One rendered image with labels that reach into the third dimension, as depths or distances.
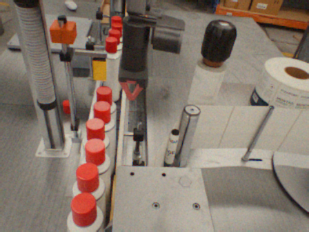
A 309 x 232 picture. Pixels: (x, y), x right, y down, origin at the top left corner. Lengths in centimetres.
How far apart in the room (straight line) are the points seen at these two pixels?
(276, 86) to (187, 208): 63
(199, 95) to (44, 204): 49
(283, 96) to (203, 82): 26
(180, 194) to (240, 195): 38
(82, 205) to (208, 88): 50
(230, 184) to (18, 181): 53
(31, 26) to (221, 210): 52
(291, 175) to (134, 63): 50
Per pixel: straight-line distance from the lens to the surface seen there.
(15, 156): 81
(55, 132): 74
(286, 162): 81
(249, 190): 71
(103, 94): 55
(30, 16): 45
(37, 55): 47
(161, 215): 31
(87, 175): 41
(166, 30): 55
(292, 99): 89
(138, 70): 59
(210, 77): 74
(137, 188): 33
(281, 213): 71
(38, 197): 71
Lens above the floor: 141
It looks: 41 degrees down
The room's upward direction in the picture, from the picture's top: 9 degrees clockwise
